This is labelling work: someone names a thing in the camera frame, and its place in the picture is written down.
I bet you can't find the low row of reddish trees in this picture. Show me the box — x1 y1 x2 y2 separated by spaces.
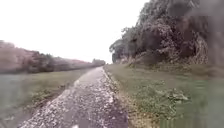
0 39 107 75

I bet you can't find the grey leaf-strewn asphalt path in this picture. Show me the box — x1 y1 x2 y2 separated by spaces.
18 65 130 128

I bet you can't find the grass strip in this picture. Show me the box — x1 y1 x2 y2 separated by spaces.
0 67 96 128
103 62 224 128

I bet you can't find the tall dark wood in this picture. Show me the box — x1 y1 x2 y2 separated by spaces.
108 0 224 68

